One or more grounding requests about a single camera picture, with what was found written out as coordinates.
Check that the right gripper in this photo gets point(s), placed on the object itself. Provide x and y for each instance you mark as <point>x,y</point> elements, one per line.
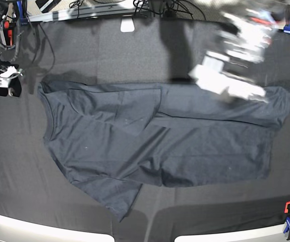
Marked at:
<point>10,84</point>

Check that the dark grey t-shirt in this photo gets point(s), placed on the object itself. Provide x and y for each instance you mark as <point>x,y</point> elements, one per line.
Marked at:
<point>110,139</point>

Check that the black box on floor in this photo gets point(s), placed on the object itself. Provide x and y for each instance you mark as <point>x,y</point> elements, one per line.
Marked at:
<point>46,5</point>

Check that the red blue clamp front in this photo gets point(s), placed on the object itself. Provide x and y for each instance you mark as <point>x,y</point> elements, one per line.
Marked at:
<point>287,219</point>

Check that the black table cloth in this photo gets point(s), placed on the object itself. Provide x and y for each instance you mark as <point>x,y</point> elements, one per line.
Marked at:
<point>95,51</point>

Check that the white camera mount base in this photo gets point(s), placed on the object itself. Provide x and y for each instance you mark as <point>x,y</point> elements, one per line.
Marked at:
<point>127,25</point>

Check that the red black clamp left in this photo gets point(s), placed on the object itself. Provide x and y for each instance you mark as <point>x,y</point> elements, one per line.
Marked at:
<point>7,33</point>

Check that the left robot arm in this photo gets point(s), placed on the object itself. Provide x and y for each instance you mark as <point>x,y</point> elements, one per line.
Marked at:
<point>241,42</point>

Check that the blue bar clamp left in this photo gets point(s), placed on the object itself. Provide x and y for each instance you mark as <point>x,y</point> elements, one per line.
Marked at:
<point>21,12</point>

